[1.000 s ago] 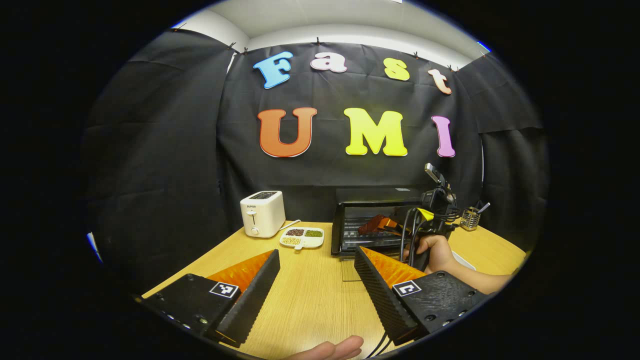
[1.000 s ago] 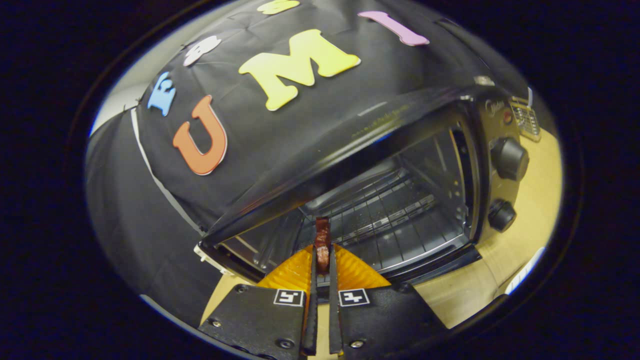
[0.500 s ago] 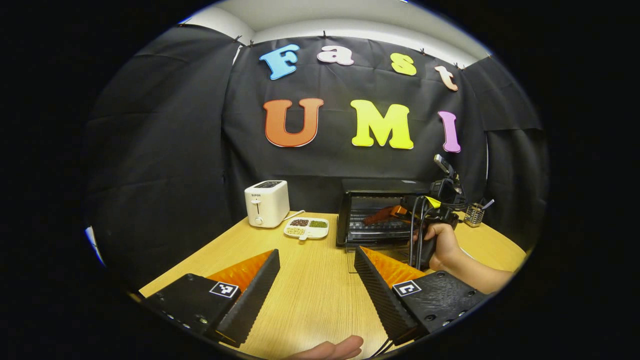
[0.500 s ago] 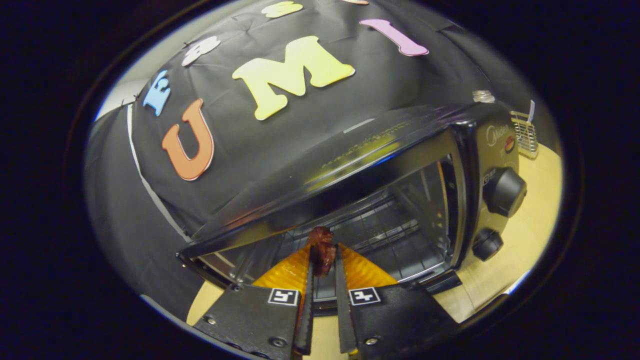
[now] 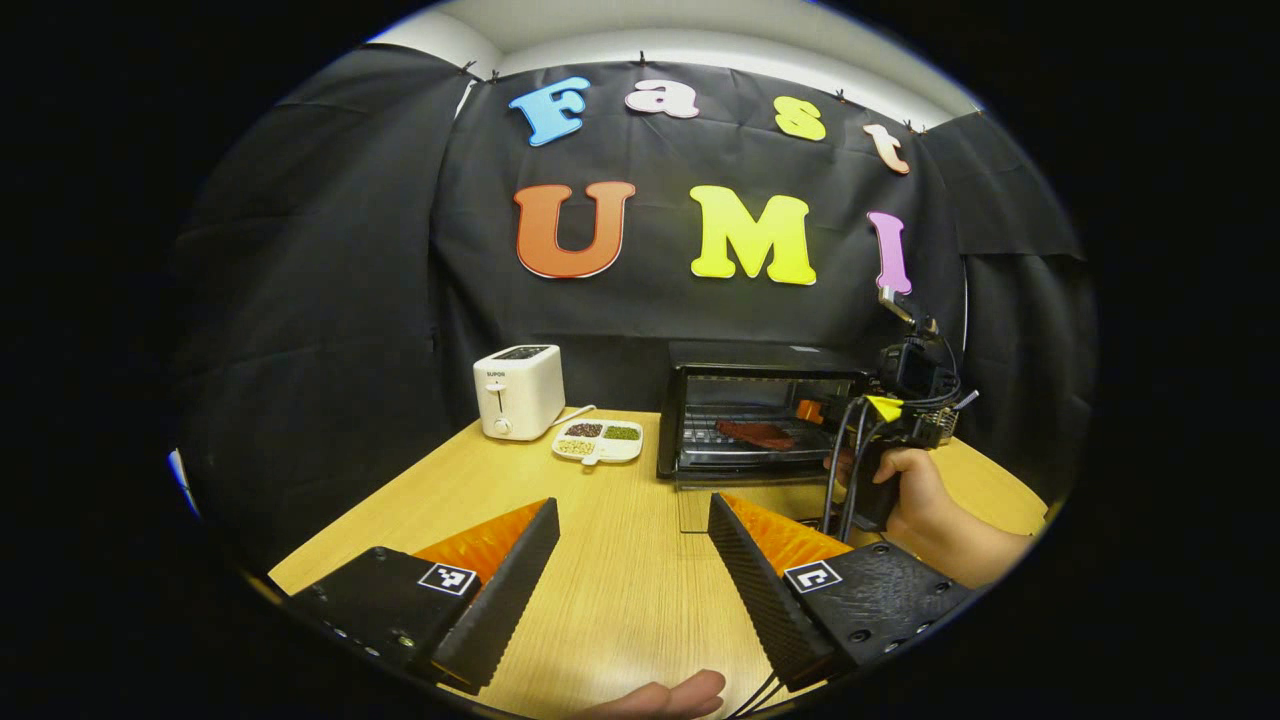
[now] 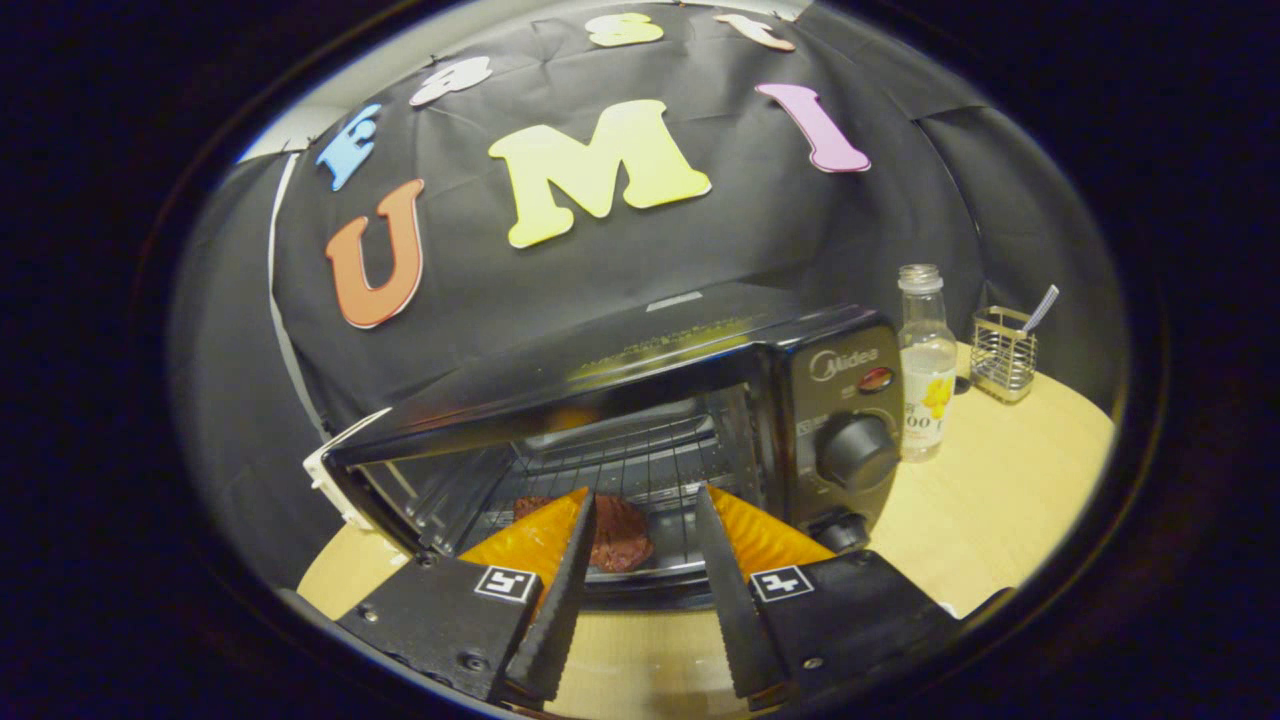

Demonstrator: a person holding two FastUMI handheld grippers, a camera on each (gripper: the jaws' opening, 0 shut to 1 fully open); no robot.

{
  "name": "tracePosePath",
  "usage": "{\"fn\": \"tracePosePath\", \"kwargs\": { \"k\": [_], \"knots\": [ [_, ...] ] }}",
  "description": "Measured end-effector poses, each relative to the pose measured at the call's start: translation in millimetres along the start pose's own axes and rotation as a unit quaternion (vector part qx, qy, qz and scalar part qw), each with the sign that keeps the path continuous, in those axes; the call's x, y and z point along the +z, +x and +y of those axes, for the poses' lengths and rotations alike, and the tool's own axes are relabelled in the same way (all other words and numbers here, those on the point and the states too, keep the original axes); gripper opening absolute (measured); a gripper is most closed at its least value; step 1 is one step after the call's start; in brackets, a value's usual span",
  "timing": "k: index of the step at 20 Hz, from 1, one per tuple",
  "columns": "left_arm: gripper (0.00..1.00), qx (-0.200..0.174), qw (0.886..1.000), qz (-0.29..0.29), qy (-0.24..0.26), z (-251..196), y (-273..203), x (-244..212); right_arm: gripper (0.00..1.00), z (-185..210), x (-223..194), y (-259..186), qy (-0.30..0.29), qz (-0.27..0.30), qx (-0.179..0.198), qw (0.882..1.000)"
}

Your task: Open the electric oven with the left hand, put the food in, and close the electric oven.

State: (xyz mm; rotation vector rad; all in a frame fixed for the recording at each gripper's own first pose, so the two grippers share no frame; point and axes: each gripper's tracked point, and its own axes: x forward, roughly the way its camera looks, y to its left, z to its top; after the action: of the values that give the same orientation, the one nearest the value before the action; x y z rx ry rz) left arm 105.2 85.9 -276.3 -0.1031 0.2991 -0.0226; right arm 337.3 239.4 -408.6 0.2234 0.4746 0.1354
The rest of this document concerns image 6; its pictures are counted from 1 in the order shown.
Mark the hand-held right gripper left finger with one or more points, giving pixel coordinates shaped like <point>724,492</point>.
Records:
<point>560,620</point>

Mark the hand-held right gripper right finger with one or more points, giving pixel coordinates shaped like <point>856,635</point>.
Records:
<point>735,620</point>

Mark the brown meat slice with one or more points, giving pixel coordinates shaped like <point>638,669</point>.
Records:
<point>622,540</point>

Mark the black electric oven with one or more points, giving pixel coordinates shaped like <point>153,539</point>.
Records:
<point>820,400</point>

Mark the metal oven rack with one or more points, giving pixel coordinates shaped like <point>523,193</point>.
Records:
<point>650,465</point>

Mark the clear glass bottle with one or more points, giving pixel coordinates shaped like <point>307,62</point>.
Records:
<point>925,360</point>

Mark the silver utensil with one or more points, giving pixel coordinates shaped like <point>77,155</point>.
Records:
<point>1042,305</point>

